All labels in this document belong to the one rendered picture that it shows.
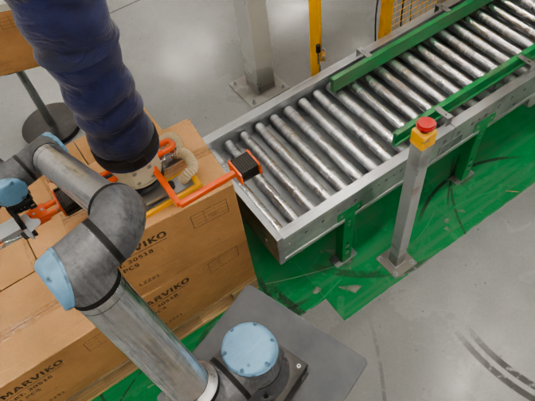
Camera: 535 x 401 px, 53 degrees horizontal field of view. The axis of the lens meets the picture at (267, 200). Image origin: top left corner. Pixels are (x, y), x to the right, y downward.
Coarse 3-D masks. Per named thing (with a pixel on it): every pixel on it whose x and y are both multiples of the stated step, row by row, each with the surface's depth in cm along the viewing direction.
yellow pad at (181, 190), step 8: (176, 176) 199; (160, 184) 197; (176, 184) 196; (192, 184) 195; (200, 184) 196; (176, 192) 194; (184, 192) 194; (192, 192) 196; (160, 200) 192; (168, 200) 193; (152, 208) 191; (160, 208) 192
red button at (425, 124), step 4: (424, 116) 194; (420, 120) 193; (424, 120) 193; (428, 120) 193; (432, 120) 193; (416, 124) 193; (420, 124) 192; (424, 124) 192; (428, 124) 192; (432, 124) 192; (420, 128) 192; (424, 128) 191; (428, 128) 191; (432, 128) 191; (420, 132) 195; (424, 132) 192; (428, 132) 192
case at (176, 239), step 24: (192, 144) 209; (96, 168) 207; (168, 168) 204; (216, 168) 201; (216, 192) 195; (72, 216) 195; (168, 216) 191; (192, 216) 198; (216, 216) 206; (240, 216) 214; (144, 240) 194; (168, 240) 201; (192, 240) 209; (216, 240) 217; (240, 240) 227; (144, 264) 204; (168, 264) 212; (192, 264) 221; (144, 288) 216
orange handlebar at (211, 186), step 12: (156, 168) 186; (108, 180) 185; (216, 180) 180; (228, 180) 182; (168, 192) 180; (204, 192) 179; (48, 204) 182; (180, 204) 177; (36, 216) 179; (48, 216) 180
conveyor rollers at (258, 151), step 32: (480, 32) 292; (512, 32) 287; (416, 64) 281; (448, 64) 278; (480, 64) 279; (320, 96) 273; (384, 96) 271; (416, 96) 267; (480, 96) 265; (256, 128) 266; (288, 128) 263; (352, 128) 260; (384, 128) 257; (224, 160) 255; (288, 160) 252; (320, 160) 250; (384, 160) 249; (288, 192) 244; (320, 192) 240
